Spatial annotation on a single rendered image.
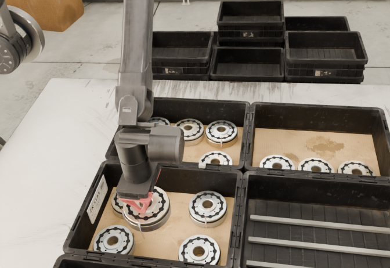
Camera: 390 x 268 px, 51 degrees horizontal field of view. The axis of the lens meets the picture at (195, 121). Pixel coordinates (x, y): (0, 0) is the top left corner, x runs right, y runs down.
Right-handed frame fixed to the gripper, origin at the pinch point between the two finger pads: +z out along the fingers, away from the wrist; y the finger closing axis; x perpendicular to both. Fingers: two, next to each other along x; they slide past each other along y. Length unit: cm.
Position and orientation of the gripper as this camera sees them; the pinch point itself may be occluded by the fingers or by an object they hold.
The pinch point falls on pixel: (144, 201)
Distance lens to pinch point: 92.6
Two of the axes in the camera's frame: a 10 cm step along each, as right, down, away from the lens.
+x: -9.8, -0.7, 1.8
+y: 1.8, -6.6, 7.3
